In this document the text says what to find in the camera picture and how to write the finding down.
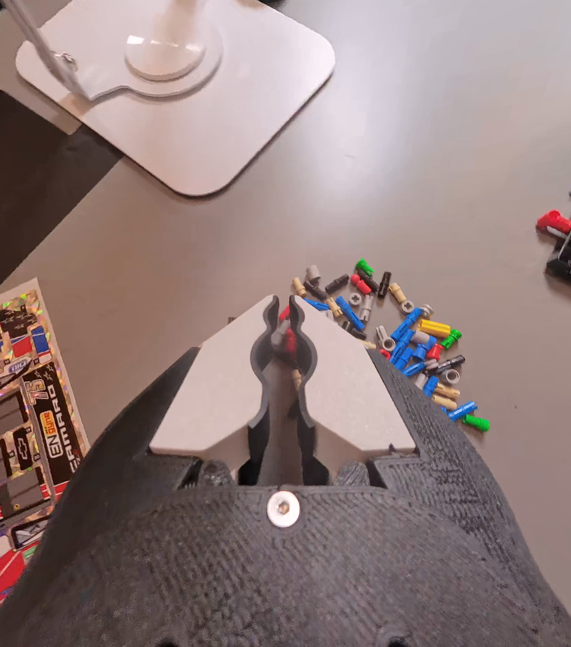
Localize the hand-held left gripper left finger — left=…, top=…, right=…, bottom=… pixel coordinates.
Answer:
left=148, top=295, right=282, bottom=485

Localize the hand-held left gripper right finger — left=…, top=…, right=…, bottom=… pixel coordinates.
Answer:
left=288, top=295, right=417, bottom=486

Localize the pile of small lego pins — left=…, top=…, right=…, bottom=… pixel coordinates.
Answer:
left=274, top=258, right=491, bottom=433

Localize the holographic sticker sheet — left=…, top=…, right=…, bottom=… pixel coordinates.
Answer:
left=0, top=289, right=90, bottom=647

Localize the white stand base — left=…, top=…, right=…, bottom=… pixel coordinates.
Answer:
left=0, top=0, right=337, bottom=198

